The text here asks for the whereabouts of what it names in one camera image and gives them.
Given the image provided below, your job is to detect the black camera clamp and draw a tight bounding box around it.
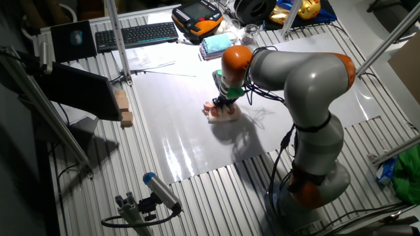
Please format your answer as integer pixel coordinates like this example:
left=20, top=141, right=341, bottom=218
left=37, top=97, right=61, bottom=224
left=137, top=193, right=159, bottom=222

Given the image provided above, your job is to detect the mauve brown folded cloth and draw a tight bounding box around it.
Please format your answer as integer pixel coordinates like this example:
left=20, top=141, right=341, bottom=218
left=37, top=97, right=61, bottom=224
left=200, top=51, right=227, bottom=62

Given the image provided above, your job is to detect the aluminium frame post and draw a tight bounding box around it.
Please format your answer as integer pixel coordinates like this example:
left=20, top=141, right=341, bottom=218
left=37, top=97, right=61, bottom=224
left=114, top=192, right=155, bottom=236
left=281, top=0, right=304, bottom=39
left=370, top=134, right=420, bottom=166
left=0, top=45, right=95, bottom=180
left=104, top=0, right=134, bottom=87
left=355, top=1, right=420, bottom=77

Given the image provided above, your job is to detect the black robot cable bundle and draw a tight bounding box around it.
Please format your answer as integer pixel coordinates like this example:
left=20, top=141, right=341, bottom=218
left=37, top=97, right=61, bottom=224
left=244, top=45, right=298, bottom=231

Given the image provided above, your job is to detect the black computer monitor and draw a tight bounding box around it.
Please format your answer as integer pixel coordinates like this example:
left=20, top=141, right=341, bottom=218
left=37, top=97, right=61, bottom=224
left=32, top=61, right=123, bottom=136

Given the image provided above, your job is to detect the purple folded cloth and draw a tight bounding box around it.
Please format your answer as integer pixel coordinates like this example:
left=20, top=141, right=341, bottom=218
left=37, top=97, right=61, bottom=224
left=198, top=43, right=232, bottom=60

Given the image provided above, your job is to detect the grey plastic table mat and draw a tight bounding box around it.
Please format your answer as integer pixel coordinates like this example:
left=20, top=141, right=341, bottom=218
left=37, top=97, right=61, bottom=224
left=131, top=31, right=385, bottom=186

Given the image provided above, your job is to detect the black filament spool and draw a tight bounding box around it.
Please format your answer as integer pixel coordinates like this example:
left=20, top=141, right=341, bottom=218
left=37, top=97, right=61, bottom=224
left=233, top=0, right=278, bottom=28

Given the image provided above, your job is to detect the orange black teach pendant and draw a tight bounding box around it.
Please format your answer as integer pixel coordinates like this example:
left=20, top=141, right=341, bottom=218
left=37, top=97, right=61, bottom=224
left=171, top=0, right=225, bottom=37

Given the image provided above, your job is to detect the glass beaker with brown liquid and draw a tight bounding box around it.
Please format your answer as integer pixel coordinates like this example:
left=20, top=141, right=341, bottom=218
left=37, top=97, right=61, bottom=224
left=240, top=23, right=261, bottom=47

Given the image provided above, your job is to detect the gold piggy bank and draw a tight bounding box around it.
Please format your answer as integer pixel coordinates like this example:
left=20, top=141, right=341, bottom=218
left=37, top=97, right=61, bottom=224
left=298, top=0, right=322, bottom=21

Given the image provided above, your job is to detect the black computer keyboard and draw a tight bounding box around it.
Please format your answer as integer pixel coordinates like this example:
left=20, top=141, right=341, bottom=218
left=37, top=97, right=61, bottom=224
left=94, top=21, right=180, bottom=54

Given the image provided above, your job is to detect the small printed paper sheet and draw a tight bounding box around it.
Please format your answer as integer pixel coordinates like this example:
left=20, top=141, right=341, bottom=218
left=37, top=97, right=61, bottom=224
left=122, top=45, right=177, bottom=71

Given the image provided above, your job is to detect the white egg-shaped object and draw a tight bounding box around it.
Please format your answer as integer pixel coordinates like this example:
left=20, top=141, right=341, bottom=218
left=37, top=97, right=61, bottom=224
left=214, top=19, right=231, bottom=35

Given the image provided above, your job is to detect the teal fluffy folded cloth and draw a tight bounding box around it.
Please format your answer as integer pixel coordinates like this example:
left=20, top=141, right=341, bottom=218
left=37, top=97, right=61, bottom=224
left=200, top=32, right=232, bottom=55

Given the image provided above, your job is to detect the brown cardboard box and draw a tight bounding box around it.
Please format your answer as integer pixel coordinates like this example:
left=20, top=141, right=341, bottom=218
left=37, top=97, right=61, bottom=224
left=387, top=30, right=420, bottom=106

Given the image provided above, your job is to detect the dark blue cloth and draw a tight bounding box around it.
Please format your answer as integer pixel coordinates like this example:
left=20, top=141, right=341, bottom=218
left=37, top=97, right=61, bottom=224
left=262, top=0, right=339, bottom=32

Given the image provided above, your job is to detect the silver depth camera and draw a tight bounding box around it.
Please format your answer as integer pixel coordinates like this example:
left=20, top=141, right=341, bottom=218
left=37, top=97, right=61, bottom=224
left=39, top=40, right=54, bottom=75

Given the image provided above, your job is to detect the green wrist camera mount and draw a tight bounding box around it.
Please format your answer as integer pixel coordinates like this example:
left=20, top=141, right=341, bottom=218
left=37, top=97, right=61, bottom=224
left=216, top=69, right=245, bottom=100

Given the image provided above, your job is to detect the dark grey cloth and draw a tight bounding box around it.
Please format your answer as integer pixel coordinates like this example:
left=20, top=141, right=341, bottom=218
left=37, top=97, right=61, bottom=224
left=211, top=69, right=226, bottom=92

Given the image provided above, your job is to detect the black camera cable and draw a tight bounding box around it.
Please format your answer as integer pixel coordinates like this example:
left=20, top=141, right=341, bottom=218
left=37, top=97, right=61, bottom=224
left=100, top=208, right=180, bottom=229

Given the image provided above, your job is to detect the green fabric bag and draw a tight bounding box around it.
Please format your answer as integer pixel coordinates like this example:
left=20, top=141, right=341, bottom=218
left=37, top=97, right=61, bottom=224
left=391, top=145, right=420, bottom=206

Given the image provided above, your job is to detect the gold foil bag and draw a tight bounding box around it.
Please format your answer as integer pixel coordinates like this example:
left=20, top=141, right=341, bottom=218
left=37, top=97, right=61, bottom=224
left=268, top=4, right=293, bottom=26

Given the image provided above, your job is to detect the blue tissue pack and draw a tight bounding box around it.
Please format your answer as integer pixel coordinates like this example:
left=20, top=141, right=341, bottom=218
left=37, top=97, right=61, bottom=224
left=375, top=156, right=399, bottom=186

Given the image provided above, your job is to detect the black mouse pad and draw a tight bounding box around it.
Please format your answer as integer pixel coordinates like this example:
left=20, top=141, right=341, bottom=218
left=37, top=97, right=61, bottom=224
left=49, top=20, right=98, bottom=64

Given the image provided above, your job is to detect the empty glass beaker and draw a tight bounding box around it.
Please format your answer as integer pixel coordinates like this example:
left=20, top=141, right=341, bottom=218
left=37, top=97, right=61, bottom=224
left=225, top=18, right=243, bottom=44

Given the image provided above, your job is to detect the large white paper sheet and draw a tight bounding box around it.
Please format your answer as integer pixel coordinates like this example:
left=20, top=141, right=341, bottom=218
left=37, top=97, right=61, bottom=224
left=111, top=43, right=198, bottom=78

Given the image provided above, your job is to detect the silver camera with blue end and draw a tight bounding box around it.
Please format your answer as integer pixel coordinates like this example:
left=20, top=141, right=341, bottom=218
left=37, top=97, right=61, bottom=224
left=142, top=171, right=183, bottom=214

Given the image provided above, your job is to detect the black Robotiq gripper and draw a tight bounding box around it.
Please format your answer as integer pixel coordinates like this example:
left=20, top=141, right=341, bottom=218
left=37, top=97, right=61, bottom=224
left=212, top=93, right=235, bottom=109

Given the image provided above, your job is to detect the black floor cable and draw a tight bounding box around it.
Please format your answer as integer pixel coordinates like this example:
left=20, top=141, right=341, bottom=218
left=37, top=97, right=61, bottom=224
left=313, top=202, right=420, bottom=235

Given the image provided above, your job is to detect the pink cream cloth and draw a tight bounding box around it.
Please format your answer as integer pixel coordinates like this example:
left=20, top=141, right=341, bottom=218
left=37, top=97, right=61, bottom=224
left=203, top=101, right=242, bottom=123

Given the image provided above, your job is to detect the grey computer mouse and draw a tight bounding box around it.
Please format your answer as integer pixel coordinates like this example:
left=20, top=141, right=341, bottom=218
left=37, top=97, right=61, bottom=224
left=69, top=29, right=84, bottom=47

